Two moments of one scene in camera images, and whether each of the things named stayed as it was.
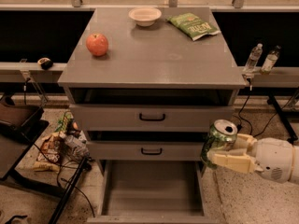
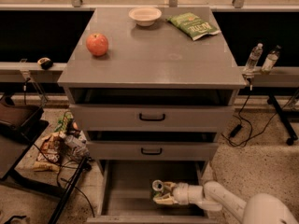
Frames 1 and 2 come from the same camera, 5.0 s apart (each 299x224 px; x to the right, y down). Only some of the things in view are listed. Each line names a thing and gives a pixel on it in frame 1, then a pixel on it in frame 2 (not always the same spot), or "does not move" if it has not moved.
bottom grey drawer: (151, 191) does not move
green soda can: (222, 135) → (157, 188)
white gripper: (273, 158) → (181, 192)
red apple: (97, 44) does not move
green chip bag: (192, 25) does not move
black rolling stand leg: (291, 131) does not move
